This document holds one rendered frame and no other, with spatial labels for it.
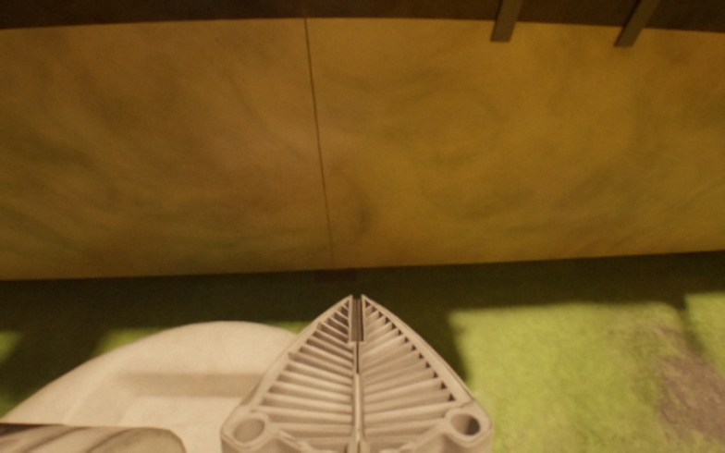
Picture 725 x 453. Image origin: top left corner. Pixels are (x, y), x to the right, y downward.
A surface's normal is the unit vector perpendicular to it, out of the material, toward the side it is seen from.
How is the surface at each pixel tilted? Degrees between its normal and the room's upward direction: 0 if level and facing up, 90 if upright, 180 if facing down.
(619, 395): 0
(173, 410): 0
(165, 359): 1
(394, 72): 90
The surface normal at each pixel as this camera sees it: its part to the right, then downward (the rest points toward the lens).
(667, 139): 0.07, 0.72
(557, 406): 0.01, -0.69
